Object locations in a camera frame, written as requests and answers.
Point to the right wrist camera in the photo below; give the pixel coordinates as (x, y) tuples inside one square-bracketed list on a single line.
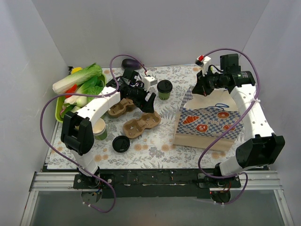
[(203, 62)]

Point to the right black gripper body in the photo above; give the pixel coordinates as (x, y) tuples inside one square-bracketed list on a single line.
[(203, 81)]

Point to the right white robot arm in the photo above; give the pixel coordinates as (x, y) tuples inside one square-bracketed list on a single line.
[(262, 145)]

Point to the floral table mat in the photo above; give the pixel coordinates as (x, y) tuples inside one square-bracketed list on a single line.
[(154, 148)]

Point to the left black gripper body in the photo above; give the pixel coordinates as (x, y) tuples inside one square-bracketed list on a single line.
[(145, 100)]

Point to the yellow pepper toy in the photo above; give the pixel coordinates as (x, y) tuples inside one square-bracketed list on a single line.
[(76, 69)]

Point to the checkered paper takeout bag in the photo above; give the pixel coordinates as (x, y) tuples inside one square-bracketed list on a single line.
[(201, 119)]

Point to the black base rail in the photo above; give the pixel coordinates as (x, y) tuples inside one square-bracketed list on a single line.
[(128, 183)]

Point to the green vegetable basket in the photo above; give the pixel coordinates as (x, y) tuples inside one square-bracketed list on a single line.
[(59, 104)]

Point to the stacked green paper cups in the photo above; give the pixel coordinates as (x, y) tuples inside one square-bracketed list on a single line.
[(99, 130)]

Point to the red pepper toy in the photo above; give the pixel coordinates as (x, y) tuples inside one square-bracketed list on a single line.
[(69, 92)]

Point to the long white cabbage toy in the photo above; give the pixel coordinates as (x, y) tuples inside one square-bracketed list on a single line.
[(78, 78)]

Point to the purple eggplant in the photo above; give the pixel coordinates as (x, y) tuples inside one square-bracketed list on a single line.
[(130, 64)]

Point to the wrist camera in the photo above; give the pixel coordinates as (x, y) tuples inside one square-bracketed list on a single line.
[(203, 62), (149, 81)]

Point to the green paper coffee cup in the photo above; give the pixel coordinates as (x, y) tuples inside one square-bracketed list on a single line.
[(164, 95)]

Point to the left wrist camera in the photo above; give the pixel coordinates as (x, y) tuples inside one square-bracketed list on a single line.
[(149, 81)]

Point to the cardboard cup carrier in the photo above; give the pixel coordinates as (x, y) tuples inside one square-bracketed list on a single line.
[(125, 105), (135, 127)]

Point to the black cup lid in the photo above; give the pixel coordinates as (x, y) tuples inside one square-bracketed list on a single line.
[(164, 86), (121, 144)]

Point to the black cup lid on mat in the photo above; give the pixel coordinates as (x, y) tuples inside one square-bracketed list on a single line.
[(121, 144)]

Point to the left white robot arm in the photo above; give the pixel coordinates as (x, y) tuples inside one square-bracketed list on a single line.
[(77, 131)]

